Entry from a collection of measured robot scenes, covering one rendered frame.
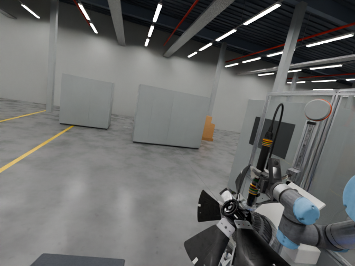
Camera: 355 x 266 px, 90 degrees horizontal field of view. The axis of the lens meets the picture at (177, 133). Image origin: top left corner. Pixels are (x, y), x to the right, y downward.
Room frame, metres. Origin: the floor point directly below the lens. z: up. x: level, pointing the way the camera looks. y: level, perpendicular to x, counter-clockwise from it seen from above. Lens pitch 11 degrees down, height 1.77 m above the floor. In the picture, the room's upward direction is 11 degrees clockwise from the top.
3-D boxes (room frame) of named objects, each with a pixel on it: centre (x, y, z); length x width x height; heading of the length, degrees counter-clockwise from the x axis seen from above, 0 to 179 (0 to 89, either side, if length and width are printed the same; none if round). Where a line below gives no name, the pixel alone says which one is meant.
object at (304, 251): (1.12, -0.99, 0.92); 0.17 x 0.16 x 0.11; 97
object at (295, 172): (1.28, -0.90, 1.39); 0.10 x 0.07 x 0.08; 132
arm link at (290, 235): (0.59, -0.49, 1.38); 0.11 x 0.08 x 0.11; 85
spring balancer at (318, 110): (1.34, -0.97, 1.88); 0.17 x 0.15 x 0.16; 7
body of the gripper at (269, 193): (0.75, -0.45, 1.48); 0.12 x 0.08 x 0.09; 7
